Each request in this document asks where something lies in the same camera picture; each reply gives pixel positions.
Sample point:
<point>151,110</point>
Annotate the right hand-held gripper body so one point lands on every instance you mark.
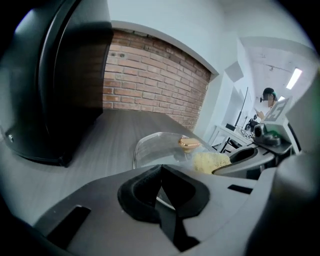
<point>277,130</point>

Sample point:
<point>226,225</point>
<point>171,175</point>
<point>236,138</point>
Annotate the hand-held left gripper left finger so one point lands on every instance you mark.
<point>100,212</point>

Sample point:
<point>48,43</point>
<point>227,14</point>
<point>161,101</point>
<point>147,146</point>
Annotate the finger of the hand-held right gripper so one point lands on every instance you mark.
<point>250,167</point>
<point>242,155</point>

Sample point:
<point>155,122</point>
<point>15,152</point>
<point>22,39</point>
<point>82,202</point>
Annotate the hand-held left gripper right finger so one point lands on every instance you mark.
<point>220,200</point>

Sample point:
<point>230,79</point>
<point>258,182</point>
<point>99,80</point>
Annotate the yellow sponge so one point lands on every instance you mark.
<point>210,162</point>

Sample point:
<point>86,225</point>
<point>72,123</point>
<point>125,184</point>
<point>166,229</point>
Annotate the spare hand-held gripper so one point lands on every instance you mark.
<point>246,133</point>

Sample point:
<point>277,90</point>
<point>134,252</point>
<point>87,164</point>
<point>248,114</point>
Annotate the white desk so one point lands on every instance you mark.
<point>225,135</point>

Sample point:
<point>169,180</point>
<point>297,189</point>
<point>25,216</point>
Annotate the thin black monitor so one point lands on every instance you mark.
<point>243,107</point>

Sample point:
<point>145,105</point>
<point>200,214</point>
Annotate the ceiling light panel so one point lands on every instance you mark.
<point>294,78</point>

